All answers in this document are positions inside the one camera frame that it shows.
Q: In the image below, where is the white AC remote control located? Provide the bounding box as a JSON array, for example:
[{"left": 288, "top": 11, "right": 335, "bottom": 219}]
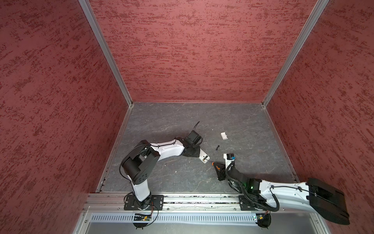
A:
[{"left": 199, "top": 149, "right": 210, "bottom": 163}]

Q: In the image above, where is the white battery cover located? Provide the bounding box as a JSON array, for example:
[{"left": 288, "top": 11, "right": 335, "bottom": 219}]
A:
[{"left": 220, "top": 132, "right": 228, "bottom": 140}]

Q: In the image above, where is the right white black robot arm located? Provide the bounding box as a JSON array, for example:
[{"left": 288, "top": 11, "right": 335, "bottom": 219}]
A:
[{"left": 212, "top": 160, "right": 350, "bottom": 225}]

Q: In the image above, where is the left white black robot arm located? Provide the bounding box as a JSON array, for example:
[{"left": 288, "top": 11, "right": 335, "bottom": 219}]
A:
[{"left": 119, "top": 130, "right": 210, "bottom": 210}]

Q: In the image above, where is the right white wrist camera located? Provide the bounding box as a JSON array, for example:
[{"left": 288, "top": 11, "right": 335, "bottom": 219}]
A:
[{"left": 223, "top": 153, "right": 235, "bottom": 169}]

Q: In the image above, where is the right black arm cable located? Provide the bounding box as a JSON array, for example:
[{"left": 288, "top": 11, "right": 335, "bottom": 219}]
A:
[{"left": 224, "top": 160, "right": 281, "bottom": 213}]

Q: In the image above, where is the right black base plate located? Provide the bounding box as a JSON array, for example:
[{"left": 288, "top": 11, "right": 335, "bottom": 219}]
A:
[{"left": 239, "top": 195, "right": 280, "bottom": 212}]

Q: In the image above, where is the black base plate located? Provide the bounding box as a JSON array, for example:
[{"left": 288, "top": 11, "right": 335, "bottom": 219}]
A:
[
  {"left": 124, "top": 194, "right": 165, "bottom": 211},
  {"left": 239, "top": 195, "right": 280, "bottom": 212}
]

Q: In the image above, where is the white slotted cable duct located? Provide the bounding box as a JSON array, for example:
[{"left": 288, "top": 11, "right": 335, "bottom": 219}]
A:
[{"left": 90, "top": 213, "right": 257, "bottom": 226}]

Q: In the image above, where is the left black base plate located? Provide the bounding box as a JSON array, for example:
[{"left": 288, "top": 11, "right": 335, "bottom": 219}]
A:
[{"left": 124, "top": 194, "right": 165, "bottom": 211}]

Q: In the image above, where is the left aluminium corner post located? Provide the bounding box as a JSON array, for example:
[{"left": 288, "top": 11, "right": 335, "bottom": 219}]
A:
[{"left": 79, "top": 0, "right": 133, "bottom": 108}]

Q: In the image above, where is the aluminium corner post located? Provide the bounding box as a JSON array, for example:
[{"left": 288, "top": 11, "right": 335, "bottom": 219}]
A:
[
  {"left": 262, "top": 0, "right": 329, "bottom": 109},
  {"left": 79, "top": 0, "right": 133, "bottom": 108}
]

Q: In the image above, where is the right aluminium corner post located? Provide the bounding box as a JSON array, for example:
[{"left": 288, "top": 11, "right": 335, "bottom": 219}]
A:
[{"left": 262, "top": 0, "right": 329, "bottom": 109}]

